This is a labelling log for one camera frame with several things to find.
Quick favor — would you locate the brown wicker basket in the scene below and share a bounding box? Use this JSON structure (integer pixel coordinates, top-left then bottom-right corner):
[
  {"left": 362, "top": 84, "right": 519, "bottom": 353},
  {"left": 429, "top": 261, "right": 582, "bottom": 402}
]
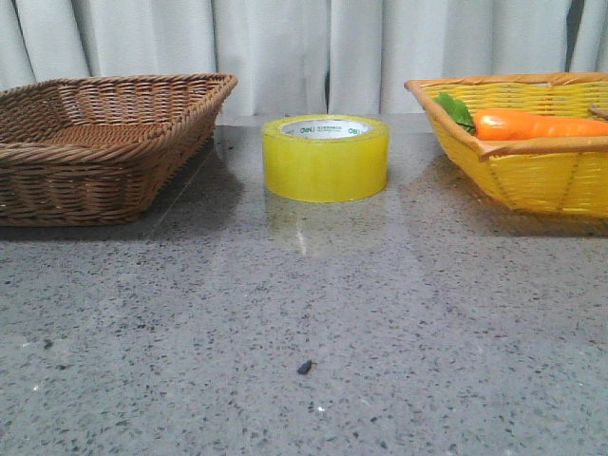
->
[{"left": 1, "top": 73, "right": 238, "bottom": 227}]

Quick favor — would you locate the yellow tape roll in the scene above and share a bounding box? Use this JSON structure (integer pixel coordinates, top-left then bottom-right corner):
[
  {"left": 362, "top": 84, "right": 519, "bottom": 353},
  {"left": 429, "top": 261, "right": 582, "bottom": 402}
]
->
[{"left": 262, "top": 114, "right": 390, "bottom": 202}]

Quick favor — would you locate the orange toy carrot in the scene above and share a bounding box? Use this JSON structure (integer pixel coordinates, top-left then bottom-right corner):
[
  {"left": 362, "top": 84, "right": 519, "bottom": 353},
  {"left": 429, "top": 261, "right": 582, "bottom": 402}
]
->
[{"left": 433, "top": 92, "right": 607, "bottom": 141}]

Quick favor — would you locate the yellow woven basket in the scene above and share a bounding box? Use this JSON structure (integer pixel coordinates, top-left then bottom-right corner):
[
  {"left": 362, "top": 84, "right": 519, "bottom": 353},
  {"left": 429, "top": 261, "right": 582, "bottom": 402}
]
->
[{"left": 405, "top": 72, "right": 607, "bottom": 218}]

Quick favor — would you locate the small black debris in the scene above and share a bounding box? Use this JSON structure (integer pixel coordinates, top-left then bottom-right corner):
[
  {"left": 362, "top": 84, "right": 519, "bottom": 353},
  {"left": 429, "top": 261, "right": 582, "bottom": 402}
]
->
[{"left": 296, "top": 360, "right": 314, "bottom": 375}]

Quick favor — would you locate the white curtain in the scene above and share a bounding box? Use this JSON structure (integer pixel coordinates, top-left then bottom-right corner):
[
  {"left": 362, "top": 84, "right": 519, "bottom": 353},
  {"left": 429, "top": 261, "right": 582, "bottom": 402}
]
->
[{"left": 1, "top": 0, "right": 607, "bottom": 116}]

